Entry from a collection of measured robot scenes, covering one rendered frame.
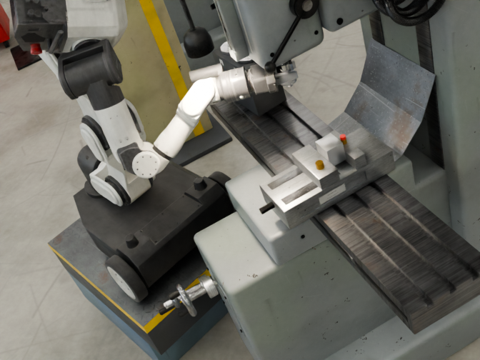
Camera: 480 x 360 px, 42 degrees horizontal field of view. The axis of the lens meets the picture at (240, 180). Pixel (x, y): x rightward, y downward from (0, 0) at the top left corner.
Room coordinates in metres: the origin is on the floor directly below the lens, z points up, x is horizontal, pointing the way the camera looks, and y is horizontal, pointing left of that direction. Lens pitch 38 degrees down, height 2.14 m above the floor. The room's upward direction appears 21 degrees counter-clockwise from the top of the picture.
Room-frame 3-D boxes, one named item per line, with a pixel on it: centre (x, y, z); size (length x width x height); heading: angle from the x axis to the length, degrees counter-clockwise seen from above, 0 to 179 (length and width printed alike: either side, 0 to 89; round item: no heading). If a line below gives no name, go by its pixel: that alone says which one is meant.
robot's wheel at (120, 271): (1.75, 0.53, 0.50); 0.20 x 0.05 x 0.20; 30
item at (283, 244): (1.52, -0.23, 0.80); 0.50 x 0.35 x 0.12; 102
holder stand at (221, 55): (1.92, -0.16, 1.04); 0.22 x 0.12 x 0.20; 19
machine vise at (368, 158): (1.34, -0.23, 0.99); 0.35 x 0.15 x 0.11; 103
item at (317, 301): (1.51, -0.20, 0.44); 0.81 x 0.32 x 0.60; 102
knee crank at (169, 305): (1.55, 0.32, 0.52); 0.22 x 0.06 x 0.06; 102
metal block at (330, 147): (1.35, -0.26, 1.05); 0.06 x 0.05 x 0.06; 13
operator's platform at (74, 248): (2.09, 0.42, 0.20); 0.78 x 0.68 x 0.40; 30
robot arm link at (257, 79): (1.53, -0.14, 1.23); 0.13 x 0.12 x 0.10; 169
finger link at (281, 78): (1.49, -0.22, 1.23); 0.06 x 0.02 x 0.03; 79
